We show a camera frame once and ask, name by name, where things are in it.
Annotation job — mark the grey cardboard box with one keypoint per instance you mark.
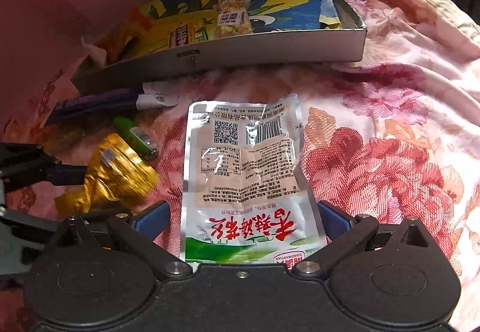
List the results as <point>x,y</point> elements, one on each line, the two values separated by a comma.
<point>262,51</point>

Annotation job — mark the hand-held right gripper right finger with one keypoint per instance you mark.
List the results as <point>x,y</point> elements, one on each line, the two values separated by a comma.
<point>333,223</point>

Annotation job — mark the nut bar packet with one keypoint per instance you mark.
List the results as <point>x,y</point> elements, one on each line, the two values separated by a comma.
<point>232,19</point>

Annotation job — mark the floral bedsheet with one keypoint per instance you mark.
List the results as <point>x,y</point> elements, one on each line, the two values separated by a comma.
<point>375,152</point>

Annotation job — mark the green sausage stick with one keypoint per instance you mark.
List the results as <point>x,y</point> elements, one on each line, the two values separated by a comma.
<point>131,133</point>

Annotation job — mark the white silver snack packet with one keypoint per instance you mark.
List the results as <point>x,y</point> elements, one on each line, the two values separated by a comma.
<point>243,174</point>

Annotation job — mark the yellow green snack packet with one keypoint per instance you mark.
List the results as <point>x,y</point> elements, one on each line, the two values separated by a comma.
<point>195,32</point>

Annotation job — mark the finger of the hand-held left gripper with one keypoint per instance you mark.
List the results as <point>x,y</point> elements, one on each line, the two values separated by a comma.
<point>30,217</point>
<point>71,175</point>

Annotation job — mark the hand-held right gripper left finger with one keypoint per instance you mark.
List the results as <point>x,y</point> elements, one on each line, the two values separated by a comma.
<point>153,223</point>

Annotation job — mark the blue yellow snack bag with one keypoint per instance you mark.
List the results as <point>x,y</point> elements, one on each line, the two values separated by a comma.
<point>285,6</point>

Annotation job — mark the gold foil snack packet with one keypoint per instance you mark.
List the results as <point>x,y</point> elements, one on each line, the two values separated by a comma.
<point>116,174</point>

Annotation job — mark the clear packet with orange pieces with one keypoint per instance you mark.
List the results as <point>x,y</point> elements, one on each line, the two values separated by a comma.
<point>127,36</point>

